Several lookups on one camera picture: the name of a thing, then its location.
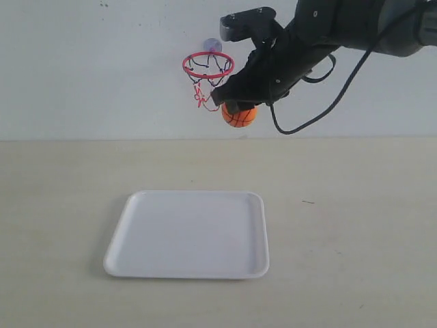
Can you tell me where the red mini basketball hoop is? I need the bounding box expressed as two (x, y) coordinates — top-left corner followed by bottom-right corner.
(182, 51), (235, 112)

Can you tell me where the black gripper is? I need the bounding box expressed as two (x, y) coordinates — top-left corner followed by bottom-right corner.
(210, 30), (337, 113)

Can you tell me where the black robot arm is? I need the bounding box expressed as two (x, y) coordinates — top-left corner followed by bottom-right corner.
(211, 1), (436, 110)

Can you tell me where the small orange basketball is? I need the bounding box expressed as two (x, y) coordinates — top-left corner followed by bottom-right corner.
(221, 104), (257, 128)

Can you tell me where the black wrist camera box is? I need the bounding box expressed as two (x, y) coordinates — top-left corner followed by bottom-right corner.
(220, 7), (283, 44)

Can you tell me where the clear suction cup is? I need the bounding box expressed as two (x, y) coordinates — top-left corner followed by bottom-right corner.
(203, 38), (223, 53)

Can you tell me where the white plastic tray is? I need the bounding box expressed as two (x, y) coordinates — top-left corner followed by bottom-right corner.
(103, 190), (270, 280)

